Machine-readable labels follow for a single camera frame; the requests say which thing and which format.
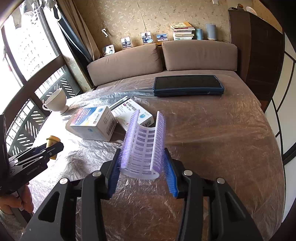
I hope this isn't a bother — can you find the leftmost photo frame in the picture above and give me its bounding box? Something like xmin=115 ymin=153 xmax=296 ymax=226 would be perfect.
xmin=102 ymin=44 xmax=115 ymax=56

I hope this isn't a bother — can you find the yellow plastic cup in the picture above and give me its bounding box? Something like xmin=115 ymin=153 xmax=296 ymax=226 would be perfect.
xmin=46 ymin=136 xmax=64 ymax=160

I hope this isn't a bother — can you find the right brown sofa cushion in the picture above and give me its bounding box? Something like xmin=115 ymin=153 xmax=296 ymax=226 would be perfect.
xmin=162 ymin=40 xmax=238 ymax=71

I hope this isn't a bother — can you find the brown sofa seat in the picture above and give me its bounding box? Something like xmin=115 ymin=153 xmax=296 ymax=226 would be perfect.
xmin=96 ymin=70 xmax=240 ymax=89

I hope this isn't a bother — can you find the purple hair roller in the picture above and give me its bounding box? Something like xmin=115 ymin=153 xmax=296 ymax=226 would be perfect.
xmin=120 ymin=110 xmax=166 ymax=180

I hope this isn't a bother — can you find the dark wooden cabinet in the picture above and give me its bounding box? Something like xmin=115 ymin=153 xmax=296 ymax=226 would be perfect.
xmin=228 ymin=9 xmax=284 ymax=111

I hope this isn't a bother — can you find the white wall hook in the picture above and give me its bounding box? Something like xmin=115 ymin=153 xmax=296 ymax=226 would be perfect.
xmin=101 ymin=28 xmax=108 ymax=38

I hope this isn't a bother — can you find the black window railing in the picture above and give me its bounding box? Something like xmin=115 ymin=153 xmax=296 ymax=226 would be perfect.
xmin=2 ymin=65 xmax=83 ymax=156

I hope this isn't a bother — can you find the left brown sofa cushion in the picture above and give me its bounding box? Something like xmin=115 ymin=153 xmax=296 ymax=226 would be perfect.
xmin=87 ymin=44 xmax=163 ymax=86

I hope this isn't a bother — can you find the black framed screen door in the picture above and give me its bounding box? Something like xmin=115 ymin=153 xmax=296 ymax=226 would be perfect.
xmin=265 ymin=34 xmax=296 ymax=219

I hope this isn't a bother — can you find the white ceramic teacup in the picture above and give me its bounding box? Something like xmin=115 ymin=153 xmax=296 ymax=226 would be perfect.
xmin=42 ymin=88 xmax=69 ymax=114

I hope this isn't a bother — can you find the grey cylinder speaker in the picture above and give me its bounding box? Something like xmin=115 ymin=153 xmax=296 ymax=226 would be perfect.
xmin=206 ymin=24 xmax=217 ymax=41

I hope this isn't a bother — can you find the stack of books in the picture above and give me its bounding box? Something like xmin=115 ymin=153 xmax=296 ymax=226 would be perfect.
xmin=170 ymin=22 xmax=195 ymax=41

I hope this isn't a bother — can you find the beige curtain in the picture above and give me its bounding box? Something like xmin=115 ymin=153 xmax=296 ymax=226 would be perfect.
xmin=57 ymin=1 xmax=101 ymax=61

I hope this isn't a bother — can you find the photo frame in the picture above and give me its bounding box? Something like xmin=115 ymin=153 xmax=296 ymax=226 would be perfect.
xmin=102 ymin=44 xmax=115 ymax=56
xmin=141 ymin=32 xmax=153 ymax=44
xmin=156 ymin=34 xmax=168 ymax=42
xmin=120 ymin=36 xmax=132 ymax=50

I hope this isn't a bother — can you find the person's left hand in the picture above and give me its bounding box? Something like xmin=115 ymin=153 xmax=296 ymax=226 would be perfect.
xmin=1 ymin=183 xmax=34 ymax=215

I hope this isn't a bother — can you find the blue white medicine box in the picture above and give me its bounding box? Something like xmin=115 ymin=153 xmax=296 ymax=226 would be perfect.
xmin=66 ymin=105 xmax=117 ymax=142

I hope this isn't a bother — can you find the brown sofa cushion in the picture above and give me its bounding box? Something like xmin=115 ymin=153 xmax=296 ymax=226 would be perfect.
xmin=87 ymin=44 xmax=163 ymax=86
xmin=162 ymin=40 xmax=238 ymax=71

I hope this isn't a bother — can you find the white plate on cabinet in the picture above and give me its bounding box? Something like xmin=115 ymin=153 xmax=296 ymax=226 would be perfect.
xmin=245 ymin=6 xmax=257 ymax=16

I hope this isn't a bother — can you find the teal cylinder vase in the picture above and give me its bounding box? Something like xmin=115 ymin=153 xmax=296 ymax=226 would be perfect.
xmin=196 ymin=29 xmax=203 ymax=40

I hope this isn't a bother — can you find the dark blue cased phone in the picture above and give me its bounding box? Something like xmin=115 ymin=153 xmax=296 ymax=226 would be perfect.
xmin=152 ymin=74 xmax=225 ymax=97

